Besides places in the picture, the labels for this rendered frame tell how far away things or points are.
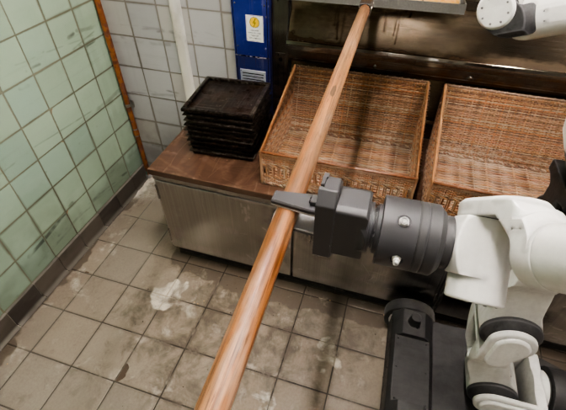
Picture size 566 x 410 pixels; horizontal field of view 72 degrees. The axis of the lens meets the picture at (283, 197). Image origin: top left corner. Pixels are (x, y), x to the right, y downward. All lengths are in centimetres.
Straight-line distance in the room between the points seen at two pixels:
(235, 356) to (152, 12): 174
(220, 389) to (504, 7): 90
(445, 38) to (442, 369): 119
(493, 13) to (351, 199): 65
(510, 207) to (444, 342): 125
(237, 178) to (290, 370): 78
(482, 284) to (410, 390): 106
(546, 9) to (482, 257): 65
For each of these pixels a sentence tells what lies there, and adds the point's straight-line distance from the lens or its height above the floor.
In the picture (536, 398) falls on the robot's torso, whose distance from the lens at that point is 150.
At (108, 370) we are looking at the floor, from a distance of 183.
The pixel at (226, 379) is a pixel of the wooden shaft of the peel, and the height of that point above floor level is 121.
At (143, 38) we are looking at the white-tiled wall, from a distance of 206.
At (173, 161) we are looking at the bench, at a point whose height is 58.
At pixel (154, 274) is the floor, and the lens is 202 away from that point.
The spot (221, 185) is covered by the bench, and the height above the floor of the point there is 58.
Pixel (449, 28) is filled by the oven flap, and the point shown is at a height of 104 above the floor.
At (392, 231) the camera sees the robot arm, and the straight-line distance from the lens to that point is 47.
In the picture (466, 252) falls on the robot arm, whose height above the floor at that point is 122.
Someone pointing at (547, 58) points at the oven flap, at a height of 98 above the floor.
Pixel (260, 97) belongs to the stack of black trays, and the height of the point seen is 79.
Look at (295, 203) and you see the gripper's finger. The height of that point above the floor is 122.
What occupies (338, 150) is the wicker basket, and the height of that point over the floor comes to 59.
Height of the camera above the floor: 156
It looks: 43 degrees down
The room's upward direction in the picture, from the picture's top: straight up
